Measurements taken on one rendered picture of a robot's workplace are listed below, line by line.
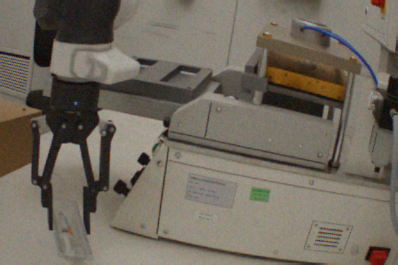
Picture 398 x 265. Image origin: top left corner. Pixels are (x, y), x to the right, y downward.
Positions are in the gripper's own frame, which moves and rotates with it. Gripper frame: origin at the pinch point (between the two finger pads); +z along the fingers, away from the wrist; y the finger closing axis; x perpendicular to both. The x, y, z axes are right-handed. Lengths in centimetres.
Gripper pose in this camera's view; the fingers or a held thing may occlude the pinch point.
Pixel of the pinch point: (67, 211)
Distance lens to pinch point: 82.0
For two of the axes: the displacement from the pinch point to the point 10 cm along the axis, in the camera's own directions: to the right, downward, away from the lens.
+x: 3.0, 3.2, -9.0
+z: -1.5, 9.5, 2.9
